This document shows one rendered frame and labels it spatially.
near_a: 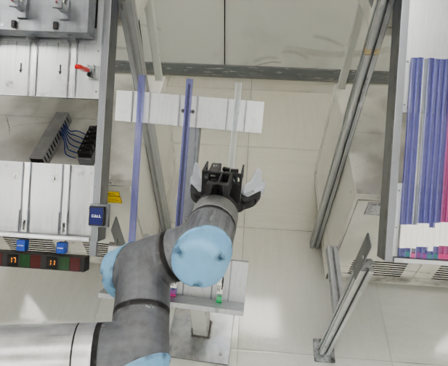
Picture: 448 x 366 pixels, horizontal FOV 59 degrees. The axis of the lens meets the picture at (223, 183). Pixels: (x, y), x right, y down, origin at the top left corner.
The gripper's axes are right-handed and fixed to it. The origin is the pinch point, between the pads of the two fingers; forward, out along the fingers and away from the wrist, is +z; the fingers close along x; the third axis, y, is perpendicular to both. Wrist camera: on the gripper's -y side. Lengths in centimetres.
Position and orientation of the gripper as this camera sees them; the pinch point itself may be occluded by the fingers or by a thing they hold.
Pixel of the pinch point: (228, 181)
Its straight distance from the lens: 84.2
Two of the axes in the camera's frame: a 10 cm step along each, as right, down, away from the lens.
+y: 0.6, -9.3, -3.7
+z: 1.2, -3.6, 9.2
